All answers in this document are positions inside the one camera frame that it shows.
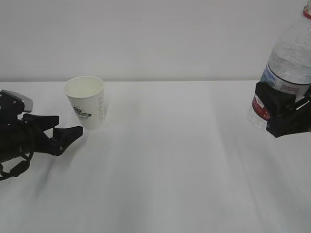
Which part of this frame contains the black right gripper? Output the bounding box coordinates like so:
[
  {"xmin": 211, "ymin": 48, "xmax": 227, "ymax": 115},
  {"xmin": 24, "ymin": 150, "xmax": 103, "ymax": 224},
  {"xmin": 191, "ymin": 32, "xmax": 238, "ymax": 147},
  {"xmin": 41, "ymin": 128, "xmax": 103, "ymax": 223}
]
[{"xmin": 254, "ymin": 82, "xmax": 311, "ymax": 138}]

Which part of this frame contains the clear water bottle red label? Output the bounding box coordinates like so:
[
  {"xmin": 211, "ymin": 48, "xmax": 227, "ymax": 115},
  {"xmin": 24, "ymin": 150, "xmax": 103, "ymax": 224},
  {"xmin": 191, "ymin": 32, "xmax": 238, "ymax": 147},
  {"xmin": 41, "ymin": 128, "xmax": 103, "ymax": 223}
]
[{"xmin": 249, "ymin": 2, "xmax": 311, "ymax": 131}]

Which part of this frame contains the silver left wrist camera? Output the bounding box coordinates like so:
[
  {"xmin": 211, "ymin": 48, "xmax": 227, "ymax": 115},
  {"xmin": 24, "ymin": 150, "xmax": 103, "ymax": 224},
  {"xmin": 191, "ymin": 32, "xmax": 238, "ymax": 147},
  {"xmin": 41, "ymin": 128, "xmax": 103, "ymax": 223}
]
[{"xmin": 0, "ymin": 89, "xmax": 33, "ymax": 123}]

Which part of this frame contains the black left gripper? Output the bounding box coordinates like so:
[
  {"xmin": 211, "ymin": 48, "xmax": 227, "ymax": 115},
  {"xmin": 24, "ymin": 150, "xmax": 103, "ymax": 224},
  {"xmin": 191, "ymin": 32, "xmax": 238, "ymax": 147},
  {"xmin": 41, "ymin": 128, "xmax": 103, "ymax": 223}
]
[{"xmin": 0, "ymin": 114, "xmax": 83, "ymax": 180}]

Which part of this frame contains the white paper cup green logo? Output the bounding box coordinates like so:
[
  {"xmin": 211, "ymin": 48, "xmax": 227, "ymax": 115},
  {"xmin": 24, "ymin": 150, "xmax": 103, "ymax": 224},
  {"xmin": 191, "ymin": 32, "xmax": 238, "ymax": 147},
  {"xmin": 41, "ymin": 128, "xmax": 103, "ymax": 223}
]
[{"xmin": 64, "ymin": 76, "xmax": 105, "ymax": 130}]

